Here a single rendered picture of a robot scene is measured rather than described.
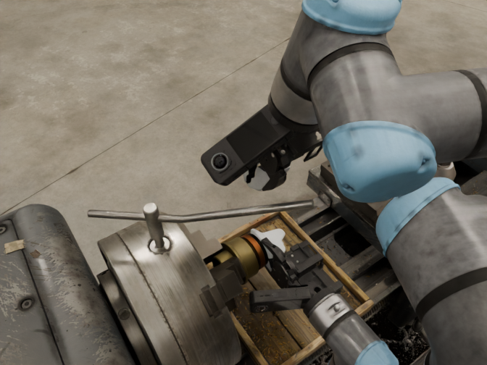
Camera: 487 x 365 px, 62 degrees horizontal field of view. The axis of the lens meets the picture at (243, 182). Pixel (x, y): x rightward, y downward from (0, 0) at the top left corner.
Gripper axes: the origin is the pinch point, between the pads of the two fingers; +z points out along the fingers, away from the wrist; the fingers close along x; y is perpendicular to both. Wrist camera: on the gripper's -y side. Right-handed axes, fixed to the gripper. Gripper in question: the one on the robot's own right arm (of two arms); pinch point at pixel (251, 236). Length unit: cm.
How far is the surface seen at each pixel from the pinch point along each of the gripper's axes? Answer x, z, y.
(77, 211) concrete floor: -109, 133, -27
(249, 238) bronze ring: 3.3, -2.2, -2.1
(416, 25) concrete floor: -107, 182, 319
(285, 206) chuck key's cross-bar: 27.2, -14.4, -5.0
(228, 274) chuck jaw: 11.4, -11.0, -12.4
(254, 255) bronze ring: 2.9, -5.7, -3.4
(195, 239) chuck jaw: 3.1, 3.7, -11.2
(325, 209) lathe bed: -21.6, 9.0, 32.5
